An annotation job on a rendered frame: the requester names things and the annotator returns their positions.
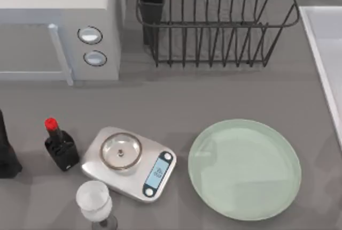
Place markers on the white sink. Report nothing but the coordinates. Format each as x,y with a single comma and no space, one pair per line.
324,53

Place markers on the black bottle with red cap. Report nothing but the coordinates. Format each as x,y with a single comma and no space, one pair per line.
62,149

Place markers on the round microwave knob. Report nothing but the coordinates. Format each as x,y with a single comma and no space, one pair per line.
89,35
95,58

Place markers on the pale green plate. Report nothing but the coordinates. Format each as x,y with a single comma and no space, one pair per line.
244,169

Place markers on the clear wine glass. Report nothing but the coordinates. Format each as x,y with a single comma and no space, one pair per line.
94,200

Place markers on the silver kitchen scale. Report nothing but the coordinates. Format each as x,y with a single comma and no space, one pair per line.
128,160

